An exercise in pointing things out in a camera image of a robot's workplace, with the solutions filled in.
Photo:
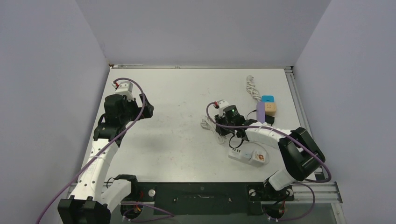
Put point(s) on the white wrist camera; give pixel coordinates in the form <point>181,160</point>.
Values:
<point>125,89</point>
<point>221,104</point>

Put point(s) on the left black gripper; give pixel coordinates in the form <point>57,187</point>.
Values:
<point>133,104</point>

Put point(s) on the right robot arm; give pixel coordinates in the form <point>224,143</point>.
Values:
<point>300,154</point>

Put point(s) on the aluminium frame rail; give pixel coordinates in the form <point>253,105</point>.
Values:
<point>328,192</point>

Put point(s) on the black plug with cable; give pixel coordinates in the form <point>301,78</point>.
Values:
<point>268,119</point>

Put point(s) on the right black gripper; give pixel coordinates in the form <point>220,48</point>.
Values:
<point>219,120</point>

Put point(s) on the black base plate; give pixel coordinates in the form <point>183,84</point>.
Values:
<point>209,198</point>

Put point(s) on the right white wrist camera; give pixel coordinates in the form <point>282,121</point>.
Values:
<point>221,104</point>

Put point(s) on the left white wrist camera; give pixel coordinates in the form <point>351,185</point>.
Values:
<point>125,89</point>

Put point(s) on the white power strip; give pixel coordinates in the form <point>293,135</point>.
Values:
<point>240,155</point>

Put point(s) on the purple power strip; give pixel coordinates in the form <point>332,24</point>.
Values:
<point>260,112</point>

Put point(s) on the blue plug cube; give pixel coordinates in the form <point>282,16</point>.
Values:
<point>268,99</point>

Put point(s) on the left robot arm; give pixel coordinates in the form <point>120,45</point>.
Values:
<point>85,204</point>

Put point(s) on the white plug adapter with sticker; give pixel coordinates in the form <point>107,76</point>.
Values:
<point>258,159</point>

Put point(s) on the orange plug cube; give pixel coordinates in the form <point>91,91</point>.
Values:
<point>270,108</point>

